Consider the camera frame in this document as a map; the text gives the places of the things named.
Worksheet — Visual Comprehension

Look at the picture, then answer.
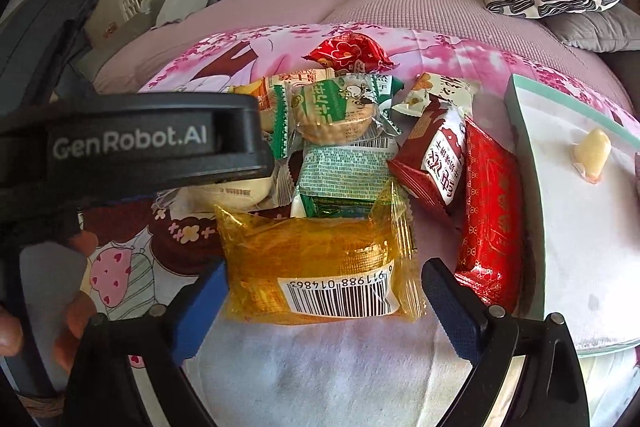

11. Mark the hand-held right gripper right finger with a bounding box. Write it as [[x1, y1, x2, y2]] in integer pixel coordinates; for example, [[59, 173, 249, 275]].
[[422, 258, 591, 427]]

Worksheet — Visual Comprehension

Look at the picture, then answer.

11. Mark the pale yellow wrapped candy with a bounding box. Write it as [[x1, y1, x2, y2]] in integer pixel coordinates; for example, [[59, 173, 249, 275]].
[[571, 128, 612, 182]]

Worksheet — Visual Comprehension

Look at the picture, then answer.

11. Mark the person's left hand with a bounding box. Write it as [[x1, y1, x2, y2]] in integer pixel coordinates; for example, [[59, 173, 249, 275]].
[[0, 229, 101, 375]]

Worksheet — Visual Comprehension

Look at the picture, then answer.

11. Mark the orange cream snack packet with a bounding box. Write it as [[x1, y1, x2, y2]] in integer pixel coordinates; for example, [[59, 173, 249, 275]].
[[227, 72, 321, 132]]

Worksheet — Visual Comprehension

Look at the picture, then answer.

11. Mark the yellow transparent snack packet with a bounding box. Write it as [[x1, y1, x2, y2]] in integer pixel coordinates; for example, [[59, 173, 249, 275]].
[[214, 181, 426, 325]]

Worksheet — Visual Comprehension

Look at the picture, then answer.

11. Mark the white tray teal rim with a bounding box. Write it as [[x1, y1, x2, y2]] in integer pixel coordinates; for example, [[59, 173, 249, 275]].
[[504, 74, 640, 354]]

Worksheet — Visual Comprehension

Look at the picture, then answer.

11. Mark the white yellow snack packet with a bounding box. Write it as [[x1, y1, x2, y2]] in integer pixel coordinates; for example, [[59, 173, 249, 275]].
[[391, 73, 481, 116]]

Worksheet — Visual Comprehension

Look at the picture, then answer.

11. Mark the cream bread packet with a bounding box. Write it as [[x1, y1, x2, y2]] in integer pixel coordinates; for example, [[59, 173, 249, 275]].
[[167, 167, 298, 220]]

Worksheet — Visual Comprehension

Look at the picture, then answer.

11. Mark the red gold-patterned snack packet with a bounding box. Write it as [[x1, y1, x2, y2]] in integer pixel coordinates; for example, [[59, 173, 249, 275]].
[[454, 117, 525, 314]]

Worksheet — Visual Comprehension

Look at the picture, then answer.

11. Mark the red flower candy packet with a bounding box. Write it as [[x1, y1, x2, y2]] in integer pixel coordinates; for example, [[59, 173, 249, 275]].
[[302, 33, 393, 74]]

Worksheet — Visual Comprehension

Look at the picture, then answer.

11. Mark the pink printed blanket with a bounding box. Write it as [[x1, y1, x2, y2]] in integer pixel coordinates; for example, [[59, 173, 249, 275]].
[[75, 23, 640, 427]]

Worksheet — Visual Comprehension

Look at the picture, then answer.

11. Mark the green round cookie packet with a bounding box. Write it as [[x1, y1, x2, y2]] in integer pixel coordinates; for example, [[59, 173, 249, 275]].
[[272, 74, 407, 158]]

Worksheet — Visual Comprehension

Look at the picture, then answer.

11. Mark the white rack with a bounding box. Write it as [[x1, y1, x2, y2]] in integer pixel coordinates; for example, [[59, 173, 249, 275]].
[[120, 0, 156, 20]]

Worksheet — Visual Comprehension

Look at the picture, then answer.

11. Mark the dark red white biscuit packet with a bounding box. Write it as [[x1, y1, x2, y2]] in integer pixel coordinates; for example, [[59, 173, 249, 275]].
[[387, 99, 473, 215]]

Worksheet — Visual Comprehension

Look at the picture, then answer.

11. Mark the green white patterned snack packet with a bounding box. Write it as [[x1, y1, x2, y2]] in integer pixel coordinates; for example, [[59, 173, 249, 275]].
[[291, 139, 401, 220]]

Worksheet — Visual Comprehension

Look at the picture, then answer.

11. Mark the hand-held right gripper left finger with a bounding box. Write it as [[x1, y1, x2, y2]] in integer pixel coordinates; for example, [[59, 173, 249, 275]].
[[65, 259, 228, 427]]

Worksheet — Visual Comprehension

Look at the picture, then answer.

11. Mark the grey pillow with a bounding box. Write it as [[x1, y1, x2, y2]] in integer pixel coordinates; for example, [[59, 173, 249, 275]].
[[542, 2, 640, 54]]

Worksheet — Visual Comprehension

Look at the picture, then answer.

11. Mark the pink waffle sofa cover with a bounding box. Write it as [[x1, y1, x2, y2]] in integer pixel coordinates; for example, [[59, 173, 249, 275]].
[[92, 0, 631, 118]]

